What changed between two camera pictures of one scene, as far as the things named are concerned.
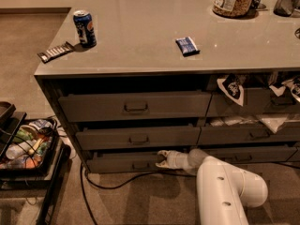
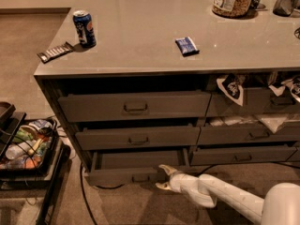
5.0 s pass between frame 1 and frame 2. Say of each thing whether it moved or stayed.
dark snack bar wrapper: stayed
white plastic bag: stayed
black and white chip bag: stayed
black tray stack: stayed
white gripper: moved
